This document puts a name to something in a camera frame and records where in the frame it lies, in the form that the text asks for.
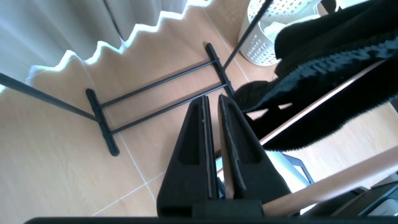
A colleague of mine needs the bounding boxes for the white laundry basket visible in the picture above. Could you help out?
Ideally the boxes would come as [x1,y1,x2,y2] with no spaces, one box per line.
[238,0,324,67]

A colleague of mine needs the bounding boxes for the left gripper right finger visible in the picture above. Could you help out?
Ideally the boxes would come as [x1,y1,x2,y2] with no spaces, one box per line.
[217,94,292,206]

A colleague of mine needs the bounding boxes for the beige curtain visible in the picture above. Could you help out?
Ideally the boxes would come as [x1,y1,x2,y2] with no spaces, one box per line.
[0,0,215,94]

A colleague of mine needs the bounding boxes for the black shorts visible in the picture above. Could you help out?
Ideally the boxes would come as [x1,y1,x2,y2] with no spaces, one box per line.
[233,0,398,152]

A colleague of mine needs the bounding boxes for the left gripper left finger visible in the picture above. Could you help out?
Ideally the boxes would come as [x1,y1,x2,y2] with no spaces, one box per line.
[156,95,218,218]

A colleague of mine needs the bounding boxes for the black clothes rack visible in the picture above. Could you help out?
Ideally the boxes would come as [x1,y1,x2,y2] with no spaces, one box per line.
[0,0,274,157]

